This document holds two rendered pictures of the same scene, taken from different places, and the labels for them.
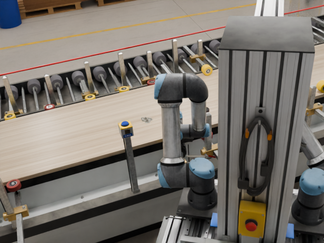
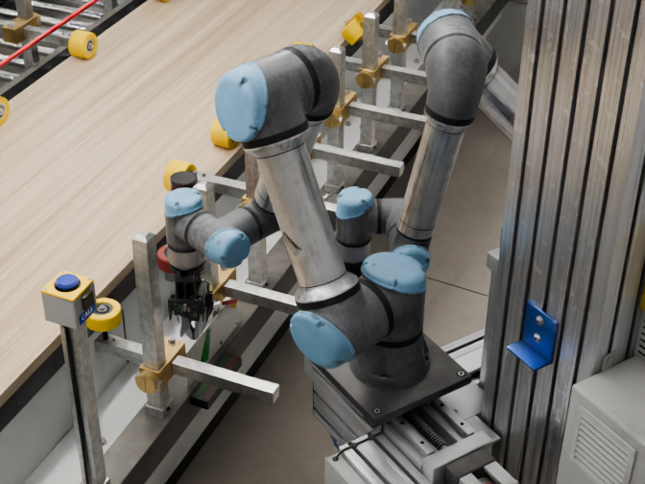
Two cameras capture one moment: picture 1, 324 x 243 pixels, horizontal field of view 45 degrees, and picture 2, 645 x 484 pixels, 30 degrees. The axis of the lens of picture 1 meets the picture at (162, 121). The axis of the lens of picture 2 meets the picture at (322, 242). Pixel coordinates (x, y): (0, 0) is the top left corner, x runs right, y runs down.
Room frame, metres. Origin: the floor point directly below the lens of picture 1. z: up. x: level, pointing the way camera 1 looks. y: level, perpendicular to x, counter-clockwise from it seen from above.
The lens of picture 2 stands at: (0.38, 1.26, 2.51)
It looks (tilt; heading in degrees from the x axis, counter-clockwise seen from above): 35 degrees down; 309
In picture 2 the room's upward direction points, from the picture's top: 1 degrees clockwise
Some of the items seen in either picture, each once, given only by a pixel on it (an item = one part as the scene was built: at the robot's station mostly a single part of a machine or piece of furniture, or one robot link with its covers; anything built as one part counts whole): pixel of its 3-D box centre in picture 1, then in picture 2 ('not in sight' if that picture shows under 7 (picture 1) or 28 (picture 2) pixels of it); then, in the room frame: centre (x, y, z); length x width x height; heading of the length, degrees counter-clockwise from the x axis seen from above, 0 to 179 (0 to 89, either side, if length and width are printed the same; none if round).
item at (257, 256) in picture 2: not in sight; (256, 229); (2.04, -0.52, 0.87); 0.04 x 0.04 x 0.48; 16
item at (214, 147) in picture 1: (210, 150); (212, 288); (1.98, -0.30, 0.85); 0.14 x 0.06 x 0.05; 106
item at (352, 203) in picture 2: not in sight; (355, 216); (1.65, -0.42, 1.13); 0.09 x 0.08 x 0.11; 43
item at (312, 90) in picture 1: (307, 115); (335, 127); (2.18, -1.00, 0.90); 0.04 x 0.04 x 0.48; 16
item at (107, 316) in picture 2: not in sight; (104, 327); (2.05, -0.04, 0.85); 0.08 x 0.08 x 0.11
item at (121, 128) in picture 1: (126, 129); (69, 301); (1.82, 0.21, 1.18); 0.07 x 0.07 x 0.08; 16
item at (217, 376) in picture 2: not in sight; (184, 368); (1.86, -0.09, 0.81); 0.44 x 0.03 x 0.04; 16
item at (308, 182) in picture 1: (313, 186); not in sight; (1.23, -0.64, 1.21); 0.13 x 0.12 x 0.14; 133
